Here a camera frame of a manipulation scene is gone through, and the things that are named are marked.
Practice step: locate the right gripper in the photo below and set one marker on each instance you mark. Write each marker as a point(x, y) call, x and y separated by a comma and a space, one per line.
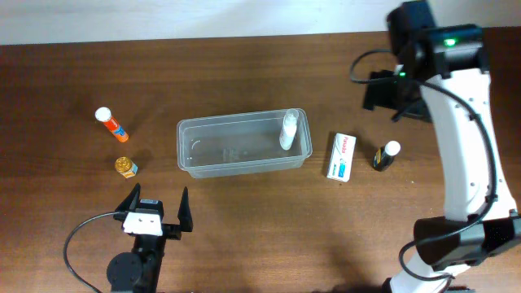
point(377, 94)

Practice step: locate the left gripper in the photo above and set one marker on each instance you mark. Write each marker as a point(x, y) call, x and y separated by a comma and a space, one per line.
point(171, 229)

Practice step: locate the dark bottle white cap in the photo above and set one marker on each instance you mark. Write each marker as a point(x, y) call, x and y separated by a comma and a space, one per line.
point(385, 155)

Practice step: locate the white Panadol box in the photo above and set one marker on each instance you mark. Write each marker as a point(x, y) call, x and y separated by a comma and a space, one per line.
point(340, 166)

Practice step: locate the orange tube white cap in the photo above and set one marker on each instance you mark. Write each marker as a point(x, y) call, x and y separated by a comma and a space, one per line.
point(104, 115)

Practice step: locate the white spray bottle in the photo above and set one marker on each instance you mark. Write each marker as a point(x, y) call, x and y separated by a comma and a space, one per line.
point(289, 127)

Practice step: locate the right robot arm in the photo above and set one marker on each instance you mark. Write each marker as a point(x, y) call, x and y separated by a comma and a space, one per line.
point(443, 76)

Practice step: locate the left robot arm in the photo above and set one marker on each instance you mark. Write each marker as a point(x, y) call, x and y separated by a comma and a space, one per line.
point(138, 270)

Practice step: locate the clear plastic container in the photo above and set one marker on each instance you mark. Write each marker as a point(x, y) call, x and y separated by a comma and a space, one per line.
point(220, 146)

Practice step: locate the small jar gold lid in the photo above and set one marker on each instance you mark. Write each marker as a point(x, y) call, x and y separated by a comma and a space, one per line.
point(126, 167)

